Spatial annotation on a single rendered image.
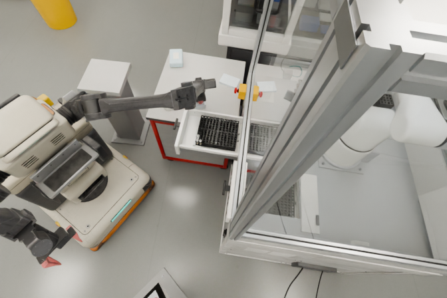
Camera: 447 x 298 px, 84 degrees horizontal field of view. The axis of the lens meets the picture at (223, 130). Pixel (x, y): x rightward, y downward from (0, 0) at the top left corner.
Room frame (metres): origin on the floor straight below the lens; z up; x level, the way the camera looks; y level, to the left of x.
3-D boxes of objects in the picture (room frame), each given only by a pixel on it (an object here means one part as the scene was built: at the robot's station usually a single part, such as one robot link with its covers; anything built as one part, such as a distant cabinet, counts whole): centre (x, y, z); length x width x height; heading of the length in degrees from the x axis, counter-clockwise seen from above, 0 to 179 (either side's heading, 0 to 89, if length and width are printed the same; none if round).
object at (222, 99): (1.11, 0.20, 0.38); 0.62 x 0.58 x 0.76; 179
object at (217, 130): (0.69, 0.03, 0.87); 0.22 x 0.18 x 0.06; 89
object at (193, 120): (0.69, 0.02, 0.86); 0.40 x 0.26 x 0.06; 89
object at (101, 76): (1.09, 0.87, 0.38); 0.30 x 0.30 x 0.76; 2
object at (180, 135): (0.70, 0.23, 0.87); 0.29 x 0.02 x 0.11; 179
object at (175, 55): (1.33, 0.41, 0.78); 0.15 x 0.10 x 0.04; 13
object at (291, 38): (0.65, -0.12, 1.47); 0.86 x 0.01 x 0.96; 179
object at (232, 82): (1.19, 0.01, 0.77); 0.13 x 0.09 x 0.02; 74
